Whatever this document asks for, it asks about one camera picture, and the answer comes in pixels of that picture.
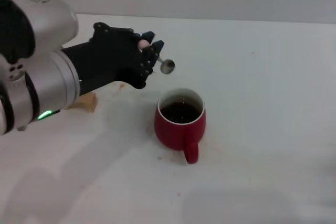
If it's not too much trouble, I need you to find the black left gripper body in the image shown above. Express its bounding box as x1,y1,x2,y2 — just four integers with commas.
61,34,142,96

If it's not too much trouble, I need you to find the pink handled metal spoon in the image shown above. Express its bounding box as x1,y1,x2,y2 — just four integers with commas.
138,39,176,75

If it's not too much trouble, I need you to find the red ceramic cup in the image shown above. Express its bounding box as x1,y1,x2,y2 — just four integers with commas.
154,87,207,165

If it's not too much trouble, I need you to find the plain wooden block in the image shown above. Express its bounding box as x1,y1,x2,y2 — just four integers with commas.
67,91,97,114

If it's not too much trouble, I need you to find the dark coffee liquid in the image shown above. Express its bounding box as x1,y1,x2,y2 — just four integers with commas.
160,101,202,124

